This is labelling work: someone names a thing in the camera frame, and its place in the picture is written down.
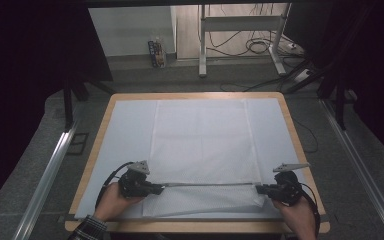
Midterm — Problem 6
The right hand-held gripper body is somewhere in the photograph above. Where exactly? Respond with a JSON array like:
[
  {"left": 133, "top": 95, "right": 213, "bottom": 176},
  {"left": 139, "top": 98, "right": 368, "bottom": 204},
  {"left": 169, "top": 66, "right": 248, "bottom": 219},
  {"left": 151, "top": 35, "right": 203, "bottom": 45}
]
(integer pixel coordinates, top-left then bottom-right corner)
[{"left": 269, "top": 161, "right": 311, "bottom": 207}]

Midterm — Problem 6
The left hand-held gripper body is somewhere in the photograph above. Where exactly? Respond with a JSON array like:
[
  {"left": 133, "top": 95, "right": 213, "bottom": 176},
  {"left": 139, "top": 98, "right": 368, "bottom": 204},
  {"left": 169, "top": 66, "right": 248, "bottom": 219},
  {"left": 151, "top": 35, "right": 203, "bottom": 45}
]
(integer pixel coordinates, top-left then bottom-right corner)
[{"left": 117, "top": 160, "right": 158, "bottom": 199}]

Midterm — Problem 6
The white mesh laundry bag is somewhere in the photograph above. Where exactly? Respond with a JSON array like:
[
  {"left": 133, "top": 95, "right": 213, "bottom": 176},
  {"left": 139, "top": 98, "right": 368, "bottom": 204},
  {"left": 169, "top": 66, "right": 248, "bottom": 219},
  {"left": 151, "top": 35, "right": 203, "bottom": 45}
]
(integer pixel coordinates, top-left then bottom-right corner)
[{"left": 142, "top": 98, "right": 268, "bottom": 218}]

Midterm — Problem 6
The person's right hand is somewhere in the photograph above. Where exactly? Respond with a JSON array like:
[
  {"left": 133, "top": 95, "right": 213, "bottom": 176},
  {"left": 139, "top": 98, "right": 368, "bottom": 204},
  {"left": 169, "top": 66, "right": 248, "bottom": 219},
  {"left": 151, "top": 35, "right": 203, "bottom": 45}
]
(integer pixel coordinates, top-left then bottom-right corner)
[{"left": 272, "top": 195, "right": 317, "bottom": 232}]

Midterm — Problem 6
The person's left hand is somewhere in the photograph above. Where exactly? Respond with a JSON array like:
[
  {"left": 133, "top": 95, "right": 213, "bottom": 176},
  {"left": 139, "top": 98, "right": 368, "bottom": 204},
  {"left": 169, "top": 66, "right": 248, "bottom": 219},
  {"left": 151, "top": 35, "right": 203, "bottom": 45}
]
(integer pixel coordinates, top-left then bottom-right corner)
[{"left": 93, "top": 181, "right": 145, "bottom": 223}]

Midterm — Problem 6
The pale blue table mat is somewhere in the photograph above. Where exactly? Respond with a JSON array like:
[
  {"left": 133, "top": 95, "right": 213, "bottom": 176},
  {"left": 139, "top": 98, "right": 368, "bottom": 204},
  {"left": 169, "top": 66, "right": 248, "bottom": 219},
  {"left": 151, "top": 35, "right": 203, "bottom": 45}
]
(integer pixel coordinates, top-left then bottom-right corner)
[{"left": 74, "top": 97, "right": 307, "bottom": 221}]

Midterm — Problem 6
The wooden table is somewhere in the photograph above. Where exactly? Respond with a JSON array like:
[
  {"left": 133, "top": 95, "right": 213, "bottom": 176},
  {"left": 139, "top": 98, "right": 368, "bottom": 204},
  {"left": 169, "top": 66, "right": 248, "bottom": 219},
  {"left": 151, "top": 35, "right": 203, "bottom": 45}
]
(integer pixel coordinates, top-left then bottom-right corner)
[{"left": 64, "top": 91, "right": 331, "bottom": 234}]

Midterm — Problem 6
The black metal stand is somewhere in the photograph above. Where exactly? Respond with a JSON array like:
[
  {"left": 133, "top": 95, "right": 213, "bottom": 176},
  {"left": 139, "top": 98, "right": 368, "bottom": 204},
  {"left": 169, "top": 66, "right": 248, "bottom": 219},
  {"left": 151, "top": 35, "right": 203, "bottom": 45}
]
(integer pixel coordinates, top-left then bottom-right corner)
[
  {"left": 62, "top": 75, "right": 115, "bottom": 132},
  {"left": 281, "top": 55, "right": 348, "bottom": 132}
]

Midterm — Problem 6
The white power strip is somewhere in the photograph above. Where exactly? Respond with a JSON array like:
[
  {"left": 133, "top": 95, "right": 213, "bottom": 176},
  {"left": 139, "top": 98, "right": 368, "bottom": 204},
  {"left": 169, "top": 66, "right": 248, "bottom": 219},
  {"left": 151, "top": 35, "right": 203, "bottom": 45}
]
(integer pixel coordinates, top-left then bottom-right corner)
[{"left": 292, "top": 67, "right": 313, "bottom": 83}]

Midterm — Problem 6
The power strip on floor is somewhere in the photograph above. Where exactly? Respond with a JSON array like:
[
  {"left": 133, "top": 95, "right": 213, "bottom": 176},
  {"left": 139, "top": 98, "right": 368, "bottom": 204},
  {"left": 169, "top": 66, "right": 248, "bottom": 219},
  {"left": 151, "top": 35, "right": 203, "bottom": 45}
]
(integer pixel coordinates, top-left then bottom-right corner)
[{"left": 147, "top": 39, "right": 167, "bottom": 69}]

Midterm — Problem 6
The dark curtain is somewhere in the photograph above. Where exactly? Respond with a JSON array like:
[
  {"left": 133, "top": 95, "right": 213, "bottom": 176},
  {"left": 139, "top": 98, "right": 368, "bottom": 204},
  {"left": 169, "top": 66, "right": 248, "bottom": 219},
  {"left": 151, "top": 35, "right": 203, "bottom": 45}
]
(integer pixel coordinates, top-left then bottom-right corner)
[
  {"left": 0, "top": 0, "right": 114, "bottom": 216},
  {"left": 284, "top": 0, "right": 384, "bottom": 169}
]

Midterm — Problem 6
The white cabinet panel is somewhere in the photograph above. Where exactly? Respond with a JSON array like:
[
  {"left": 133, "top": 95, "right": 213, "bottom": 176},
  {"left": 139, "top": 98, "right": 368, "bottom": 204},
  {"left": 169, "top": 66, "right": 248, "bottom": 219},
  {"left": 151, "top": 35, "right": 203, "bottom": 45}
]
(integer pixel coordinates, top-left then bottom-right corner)
[{"left": 87, "top": 5, "right": 178, "bottom": 58}]

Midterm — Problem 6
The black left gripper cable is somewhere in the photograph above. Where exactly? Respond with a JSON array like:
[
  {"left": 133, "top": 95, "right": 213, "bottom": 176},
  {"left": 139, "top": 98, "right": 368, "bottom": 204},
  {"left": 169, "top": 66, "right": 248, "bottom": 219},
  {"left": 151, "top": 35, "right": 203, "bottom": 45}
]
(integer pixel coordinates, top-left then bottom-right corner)
[{"left": 94, "top": 161, "right": 135, "bottom": 210}]

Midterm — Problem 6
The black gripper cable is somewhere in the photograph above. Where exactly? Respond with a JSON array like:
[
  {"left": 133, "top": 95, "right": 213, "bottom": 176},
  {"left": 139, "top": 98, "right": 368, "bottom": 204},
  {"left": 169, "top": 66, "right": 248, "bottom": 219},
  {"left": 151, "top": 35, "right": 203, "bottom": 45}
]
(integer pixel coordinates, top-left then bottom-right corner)
[
  {"left": 295, "top": 181, "right": 322, "bottom": 236},
  {"left": 94, "top": 161, "right": 135, "bottom": 210}
]

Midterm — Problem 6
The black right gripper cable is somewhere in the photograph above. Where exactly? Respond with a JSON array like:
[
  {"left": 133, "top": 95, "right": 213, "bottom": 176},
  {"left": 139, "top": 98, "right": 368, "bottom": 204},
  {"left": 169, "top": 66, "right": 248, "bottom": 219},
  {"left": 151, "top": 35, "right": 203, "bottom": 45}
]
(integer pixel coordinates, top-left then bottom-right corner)
[{"left": 295, "top": 181, "right": 322, "bottom": 236}]

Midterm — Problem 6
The thin black floor cable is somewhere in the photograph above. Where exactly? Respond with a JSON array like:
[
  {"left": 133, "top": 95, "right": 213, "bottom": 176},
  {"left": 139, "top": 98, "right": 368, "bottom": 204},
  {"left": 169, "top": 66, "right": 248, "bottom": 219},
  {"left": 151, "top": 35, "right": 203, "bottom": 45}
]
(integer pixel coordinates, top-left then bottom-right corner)
[{"left": 292, "top": 117, "right": 320, "bottom": 155}]

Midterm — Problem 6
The aluminium floor rail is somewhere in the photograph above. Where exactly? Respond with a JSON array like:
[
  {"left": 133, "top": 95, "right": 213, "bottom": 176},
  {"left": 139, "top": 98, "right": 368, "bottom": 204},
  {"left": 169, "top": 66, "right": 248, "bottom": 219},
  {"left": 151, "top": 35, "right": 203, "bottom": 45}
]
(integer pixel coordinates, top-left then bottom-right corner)
[
  {"left": 319, "top": 99, "right": 384, "bottom": 240},
  {"left": 12, "top": 125, "right": 78, "bottom": 240}
]

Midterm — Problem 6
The tangle of black floor cables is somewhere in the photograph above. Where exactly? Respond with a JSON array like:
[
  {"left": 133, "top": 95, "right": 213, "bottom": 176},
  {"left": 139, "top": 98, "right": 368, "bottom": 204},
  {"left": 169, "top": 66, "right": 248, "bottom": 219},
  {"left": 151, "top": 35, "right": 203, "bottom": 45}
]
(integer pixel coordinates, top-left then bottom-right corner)
[{"left": 205, "top": 29, "right": 283, "bottom": 57}]

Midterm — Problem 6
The white metal desk frame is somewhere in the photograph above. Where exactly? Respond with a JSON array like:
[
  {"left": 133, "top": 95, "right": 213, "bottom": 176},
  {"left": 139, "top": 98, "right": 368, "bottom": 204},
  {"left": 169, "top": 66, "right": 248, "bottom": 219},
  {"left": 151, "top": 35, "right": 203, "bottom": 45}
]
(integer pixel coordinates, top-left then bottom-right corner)
[{"left": 197, "top": 2, "right": 293, "bottom": 79}]

